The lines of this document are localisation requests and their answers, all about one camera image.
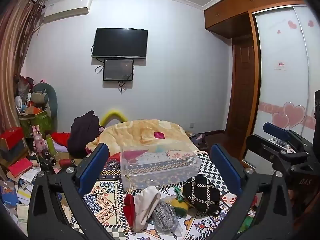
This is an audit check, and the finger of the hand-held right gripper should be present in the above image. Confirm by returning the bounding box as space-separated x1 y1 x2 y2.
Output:
246 134 310 167
263 122 313 150

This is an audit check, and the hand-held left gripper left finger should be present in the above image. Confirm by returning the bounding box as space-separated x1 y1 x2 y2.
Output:
27 142 118 240

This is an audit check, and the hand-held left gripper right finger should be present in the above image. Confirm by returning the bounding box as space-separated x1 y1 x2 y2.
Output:
205 144 295 240

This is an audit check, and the green striped cloth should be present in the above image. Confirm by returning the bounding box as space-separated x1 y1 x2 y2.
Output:
174 186 186 202

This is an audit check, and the red fabric piece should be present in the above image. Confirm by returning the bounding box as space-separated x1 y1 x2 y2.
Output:
122 194 136 228

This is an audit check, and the yellow and green sponge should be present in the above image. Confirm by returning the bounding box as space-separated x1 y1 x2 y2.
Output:
164 196 191 217

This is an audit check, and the clear plastic storage box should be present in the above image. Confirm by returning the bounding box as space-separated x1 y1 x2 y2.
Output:
120 140 202 192

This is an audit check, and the white cloth pouch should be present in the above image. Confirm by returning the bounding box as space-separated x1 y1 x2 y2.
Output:
132 186 162 232

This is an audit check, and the grey knitted cloth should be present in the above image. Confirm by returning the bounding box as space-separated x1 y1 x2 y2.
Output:
151 202 184 237

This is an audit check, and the black white checkered cloth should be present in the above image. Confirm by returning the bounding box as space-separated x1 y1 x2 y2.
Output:
197 152 232 195

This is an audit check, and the dark purple backpack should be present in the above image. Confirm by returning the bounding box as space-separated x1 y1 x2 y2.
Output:
67 110 100 158

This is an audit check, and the colourful patterned bed sheet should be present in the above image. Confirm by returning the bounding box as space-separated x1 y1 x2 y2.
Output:
70 150 258 240

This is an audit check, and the dark purple bundle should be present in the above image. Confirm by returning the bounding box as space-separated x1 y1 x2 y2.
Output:
189 133 209 153

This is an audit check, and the red cloth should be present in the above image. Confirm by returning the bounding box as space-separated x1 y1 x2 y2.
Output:
51 132 72 147

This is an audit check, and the black flashlight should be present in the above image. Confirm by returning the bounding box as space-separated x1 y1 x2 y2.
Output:
41 149 57 166

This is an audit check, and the green bottle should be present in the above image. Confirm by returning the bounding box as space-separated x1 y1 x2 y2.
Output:
45 134 59 157

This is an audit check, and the brown wooden door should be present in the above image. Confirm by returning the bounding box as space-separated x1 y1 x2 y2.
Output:
226 39 258 135

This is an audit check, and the yellow foam tube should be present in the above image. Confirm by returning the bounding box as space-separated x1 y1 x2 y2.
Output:
100 108 128 127

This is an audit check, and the beige fleece blanket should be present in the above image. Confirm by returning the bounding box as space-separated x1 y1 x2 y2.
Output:
86 119 199 160

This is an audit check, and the pink rabbit toy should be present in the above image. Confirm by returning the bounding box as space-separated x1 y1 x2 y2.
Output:
32 125 48 153

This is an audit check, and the green cardboard box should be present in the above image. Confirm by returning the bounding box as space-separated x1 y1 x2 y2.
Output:
19 110 54 138

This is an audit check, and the red book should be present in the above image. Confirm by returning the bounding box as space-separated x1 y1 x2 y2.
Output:
8 158 34 178

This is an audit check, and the wooden wardrobe with heart doors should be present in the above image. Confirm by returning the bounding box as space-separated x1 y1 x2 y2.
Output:
204 0 320 165

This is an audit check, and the pile of papers and books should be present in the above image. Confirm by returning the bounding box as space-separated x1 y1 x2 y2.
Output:
0 152 48 230

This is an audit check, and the grey neck pillow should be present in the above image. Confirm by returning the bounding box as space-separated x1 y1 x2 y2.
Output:
32 83 58 118

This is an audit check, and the red box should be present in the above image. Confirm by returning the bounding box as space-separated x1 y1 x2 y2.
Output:
0 127 25 150

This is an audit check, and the brown striped curtain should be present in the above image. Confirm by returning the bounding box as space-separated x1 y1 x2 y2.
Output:
0 0 44 135

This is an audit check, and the white air conditioner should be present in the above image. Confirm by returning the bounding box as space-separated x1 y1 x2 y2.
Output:
43 0 93 23

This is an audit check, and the small black wall monitor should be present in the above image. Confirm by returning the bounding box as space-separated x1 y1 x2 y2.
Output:
103 59 134 82

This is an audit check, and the black wall television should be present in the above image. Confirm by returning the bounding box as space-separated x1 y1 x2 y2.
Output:
92 27 148 60

